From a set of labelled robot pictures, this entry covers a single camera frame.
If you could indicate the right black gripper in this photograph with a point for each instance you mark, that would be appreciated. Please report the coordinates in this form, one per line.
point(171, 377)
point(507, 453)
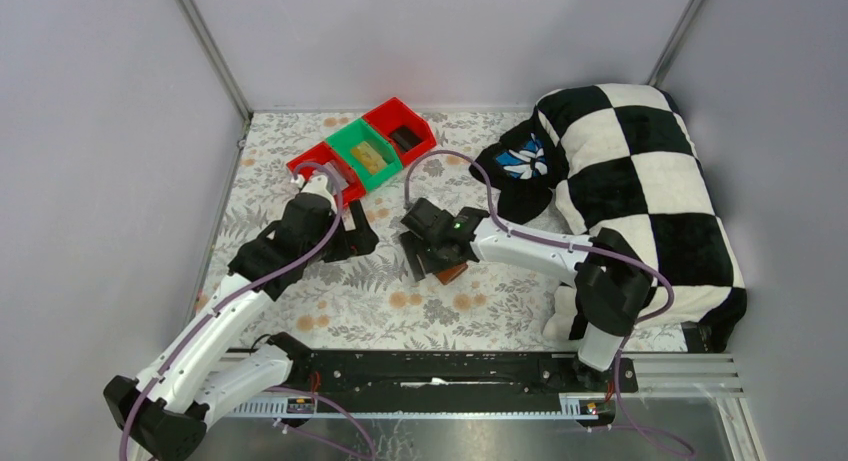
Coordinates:
point(428, 249)

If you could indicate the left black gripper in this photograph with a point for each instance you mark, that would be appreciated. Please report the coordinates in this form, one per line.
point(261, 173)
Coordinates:
point(351, 236)

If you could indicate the brown leather card holder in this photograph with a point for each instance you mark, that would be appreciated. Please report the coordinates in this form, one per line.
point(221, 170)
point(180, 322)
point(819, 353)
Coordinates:
point(448, 275)

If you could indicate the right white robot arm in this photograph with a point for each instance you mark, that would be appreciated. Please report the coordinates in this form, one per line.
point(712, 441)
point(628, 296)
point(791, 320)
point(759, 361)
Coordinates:
point(611, 284)

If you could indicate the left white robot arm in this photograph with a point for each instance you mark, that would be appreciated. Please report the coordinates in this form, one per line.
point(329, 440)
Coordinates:
point(168, 407)

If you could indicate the yellow card in green bin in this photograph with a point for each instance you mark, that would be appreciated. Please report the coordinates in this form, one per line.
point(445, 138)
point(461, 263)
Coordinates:
point(369, 157)

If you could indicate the floral table cloth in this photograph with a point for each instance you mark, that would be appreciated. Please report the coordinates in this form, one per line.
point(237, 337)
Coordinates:
point(372, 301)

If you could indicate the red bin near left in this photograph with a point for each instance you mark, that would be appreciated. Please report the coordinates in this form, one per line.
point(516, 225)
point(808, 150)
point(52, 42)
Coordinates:
point(322, 154)

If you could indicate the red bin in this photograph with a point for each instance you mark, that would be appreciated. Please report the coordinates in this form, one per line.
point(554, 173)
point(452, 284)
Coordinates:
point(322, 154)
point(394, 113)

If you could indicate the green bin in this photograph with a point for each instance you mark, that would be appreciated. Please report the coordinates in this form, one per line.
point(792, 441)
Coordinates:
point(356, 132)

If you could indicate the black item in red bin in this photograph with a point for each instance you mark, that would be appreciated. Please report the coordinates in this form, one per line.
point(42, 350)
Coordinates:
point(405, 139)

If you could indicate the red bin far right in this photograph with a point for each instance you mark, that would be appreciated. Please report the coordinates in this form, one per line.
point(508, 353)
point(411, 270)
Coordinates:
point(394, 113)

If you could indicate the black cap with blue logo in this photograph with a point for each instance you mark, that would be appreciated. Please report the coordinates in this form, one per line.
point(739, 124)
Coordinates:
point(525, 166)

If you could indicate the checkered black white pillow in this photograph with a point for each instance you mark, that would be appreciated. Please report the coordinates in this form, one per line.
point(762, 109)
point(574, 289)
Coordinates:
point(620, 157)

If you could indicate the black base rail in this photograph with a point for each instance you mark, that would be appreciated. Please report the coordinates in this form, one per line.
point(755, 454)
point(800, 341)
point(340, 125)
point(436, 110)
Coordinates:
point(434, 382)

